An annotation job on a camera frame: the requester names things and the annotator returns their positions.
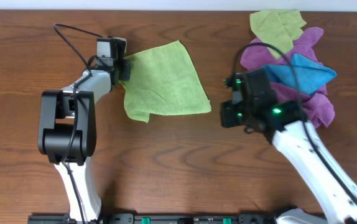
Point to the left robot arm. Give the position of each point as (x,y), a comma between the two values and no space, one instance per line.
(67,126)

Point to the lower purple cloth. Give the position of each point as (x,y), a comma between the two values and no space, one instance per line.
(317,106)

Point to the blue cloth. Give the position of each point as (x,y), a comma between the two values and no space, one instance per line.
(311,75)

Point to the purple cloth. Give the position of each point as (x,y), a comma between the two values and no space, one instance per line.
(317,106)
(257,56)

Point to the olive green cloth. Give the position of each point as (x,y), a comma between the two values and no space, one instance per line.
(278,28)

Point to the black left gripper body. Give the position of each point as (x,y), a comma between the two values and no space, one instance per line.
(123,70)

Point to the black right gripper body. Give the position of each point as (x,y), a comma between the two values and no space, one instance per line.
(234,114)

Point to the light green cloth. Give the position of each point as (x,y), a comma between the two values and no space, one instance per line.
(164,82)

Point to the upper purple cloth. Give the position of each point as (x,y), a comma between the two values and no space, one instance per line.
(257,56)

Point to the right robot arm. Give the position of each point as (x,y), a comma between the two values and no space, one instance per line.
(294,136)

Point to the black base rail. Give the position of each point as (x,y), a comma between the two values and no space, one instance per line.
(245,218)

